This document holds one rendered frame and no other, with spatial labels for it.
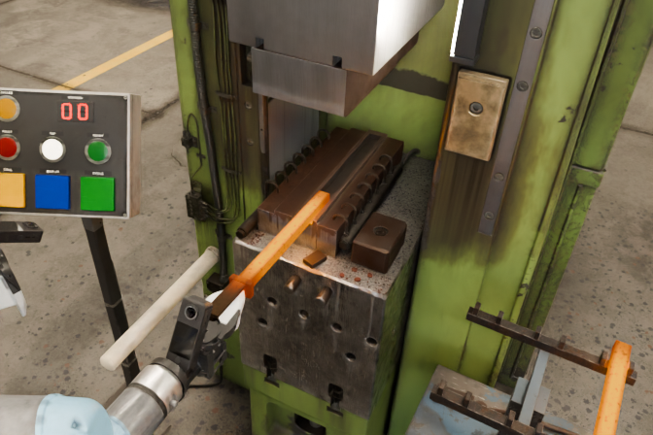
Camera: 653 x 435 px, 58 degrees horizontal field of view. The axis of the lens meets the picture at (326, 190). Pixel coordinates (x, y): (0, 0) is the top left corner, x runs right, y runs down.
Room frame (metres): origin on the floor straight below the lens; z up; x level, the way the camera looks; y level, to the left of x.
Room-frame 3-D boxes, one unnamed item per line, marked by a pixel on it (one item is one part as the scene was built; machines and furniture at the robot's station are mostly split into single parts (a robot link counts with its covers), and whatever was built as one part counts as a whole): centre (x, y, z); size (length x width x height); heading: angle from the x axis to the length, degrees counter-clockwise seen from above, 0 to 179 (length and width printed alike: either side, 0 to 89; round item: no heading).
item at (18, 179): (1.04, 0.71, 1.01); 0.07 x 0.05 x 0.07; 90
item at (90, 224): (1.17, 0.60, 0.54); 0.04 x 0.04 x 1.08; 65
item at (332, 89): (1.20, -0.02, 1.32); 0.42 x 0.20 x 0.10; 155
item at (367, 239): (0.99, -0.12, 0.95); 0.12 x 0.08 x 0.06; 155
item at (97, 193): (1.04, 0.51, 1.01); 0.07 x 0.05 x 0.07; 90
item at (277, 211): (1.20, -0.02, 0.96); 0.42 x 0.20 x 0.09; 155
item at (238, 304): (0.71, 0.15, 1.00); 0.09 x 0.03 x 0.06; 153
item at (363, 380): (1.19, -0.08, 0.69); 0.56 x 0.38 x 0.45; 155
